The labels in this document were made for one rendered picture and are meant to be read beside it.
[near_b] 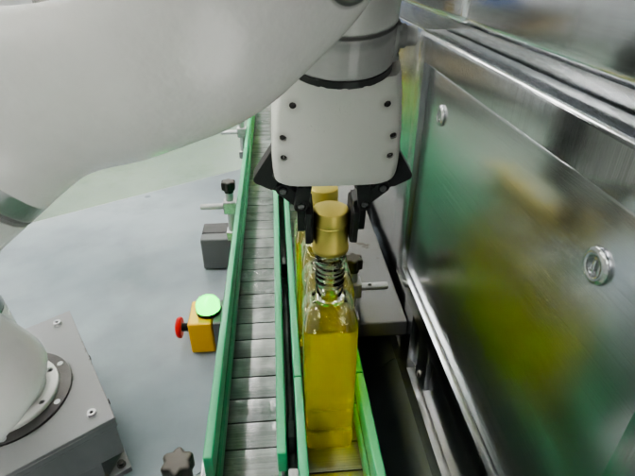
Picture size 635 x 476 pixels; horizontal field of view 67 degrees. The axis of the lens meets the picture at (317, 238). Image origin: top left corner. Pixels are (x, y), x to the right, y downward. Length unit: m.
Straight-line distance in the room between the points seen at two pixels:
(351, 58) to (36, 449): 0.61
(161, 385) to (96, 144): 0.73
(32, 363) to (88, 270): 0.99
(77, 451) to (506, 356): 0.55
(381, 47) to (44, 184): 0.21
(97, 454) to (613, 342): 0.64
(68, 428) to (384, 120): 0.57
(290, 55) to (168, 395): 0.75
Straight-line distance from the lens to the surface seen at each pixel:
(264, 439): 0.64
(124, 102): 0.19
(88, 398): 0.76
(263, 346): 0.75
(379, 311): 0.81
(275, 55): 0.20
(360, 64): 0.32
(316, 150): 0.36
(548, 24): 0.37
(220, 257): 1.13
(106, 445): 0.76
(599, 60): 0.32
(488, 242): 0.43
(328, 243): 0.44
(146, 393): 0.90
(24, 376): 0.26
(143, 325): 1.04
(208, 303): 0.89
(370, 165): 0.38
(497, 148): 0.41
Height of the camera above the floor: 1.40
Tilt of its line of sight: 31 degrees down
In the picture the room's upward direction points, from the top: straight up
